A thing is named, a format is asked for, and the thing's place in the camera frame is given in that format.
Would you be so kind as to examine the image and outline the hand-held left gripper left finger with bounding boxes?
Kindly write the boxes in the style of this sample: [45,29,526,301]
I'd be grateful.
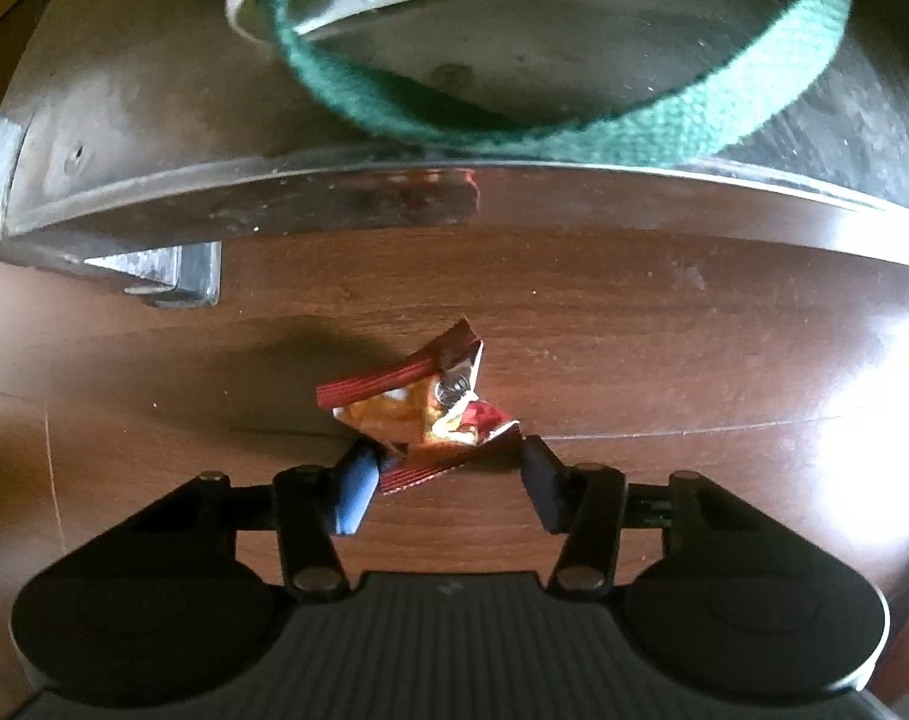
[128,441,385,602]

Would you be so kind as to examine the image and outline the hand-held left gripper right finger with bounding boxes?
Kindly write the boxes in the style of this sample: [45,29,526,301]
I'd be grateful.
[520,435,757,602]

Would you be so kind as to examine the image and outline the beige tote bag green strap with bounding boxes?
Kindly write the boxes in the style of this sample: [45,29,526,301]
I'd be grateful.
[224,0,875,167]

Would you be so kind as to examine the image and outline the red and gold snack wrapper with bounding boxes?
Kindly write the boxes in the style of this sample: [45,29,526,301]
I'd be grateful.
[316,319,524,496]

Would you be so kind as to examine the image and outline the round metal furniture base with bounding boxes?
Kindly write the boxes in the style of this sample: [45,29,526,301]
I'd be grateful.
[0,0,909,308]

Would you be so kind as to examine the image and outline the grey metal foot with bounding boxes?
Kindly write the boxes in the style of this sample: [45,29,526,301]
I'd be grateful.
[83,240,224,310]

